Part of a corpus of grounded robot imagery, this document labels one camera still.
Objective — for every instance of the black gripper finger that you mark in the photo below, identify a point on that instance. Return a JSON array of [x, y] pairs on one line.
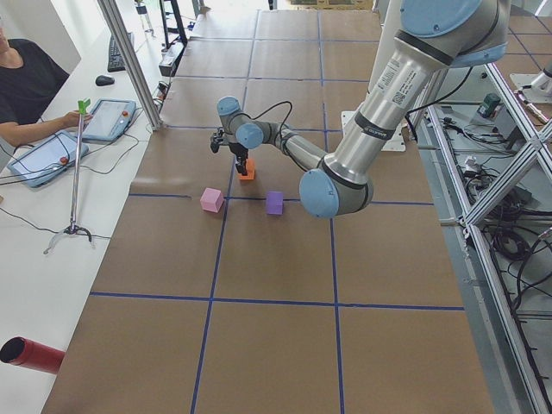
[[238, 165], [243, 165]]

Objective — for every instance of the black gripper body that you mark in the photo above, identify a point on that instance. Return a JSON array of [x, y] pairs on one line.
[[238, 151]]

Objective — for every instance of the orange foam cube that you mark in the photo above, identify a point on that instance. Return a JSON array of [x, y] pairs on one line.
[[251, 171]]

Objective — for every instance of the pink foam cube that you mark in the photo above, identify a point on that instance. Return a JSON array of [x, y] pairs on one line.
[[212, 200]]

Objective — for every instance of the purple foam cube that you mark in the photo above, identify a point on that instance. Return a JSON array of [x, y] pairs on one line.
[[275, 203]]

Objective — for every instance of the far blue teach pendant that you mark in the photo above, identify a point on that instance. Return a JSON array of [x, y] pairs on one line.
[[110, 118]]

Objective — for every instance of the blue teach pendant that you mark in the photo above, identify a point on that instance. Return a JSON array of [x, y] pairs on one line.
[[110, 118], [46, 161]]

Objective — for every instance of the black keyboard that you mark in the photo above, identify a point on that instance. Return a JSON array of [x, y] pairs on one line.
[[115, 58]]

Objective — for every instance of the black computer mouse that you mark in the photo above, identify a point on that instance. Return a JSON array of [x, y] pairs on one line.
[[104, 80]]

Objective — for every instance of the near blue teach pendant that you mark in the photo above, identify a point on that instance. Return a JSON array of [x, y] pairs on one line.
[[46, 161]]

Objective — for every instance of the seated person black shirt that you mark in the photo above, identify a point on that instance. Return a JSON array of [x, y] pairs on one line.
[[30, 80]]

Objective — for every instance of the red cylinder tube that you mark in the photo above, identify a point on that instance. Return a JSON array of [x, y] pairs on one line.
[[23, 352]]

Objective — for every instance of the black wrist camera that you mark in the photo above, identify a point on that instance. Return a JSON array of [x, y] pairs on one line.
[[218, 139]]

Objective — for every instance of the reacher grabber tool green handle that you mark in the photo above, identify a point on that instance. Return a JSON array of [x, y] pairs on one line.
[[73, 228]]

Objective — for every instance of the aluminium frame post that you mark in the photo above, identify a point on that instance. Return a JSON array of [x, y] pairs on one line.
[[113, 18]]

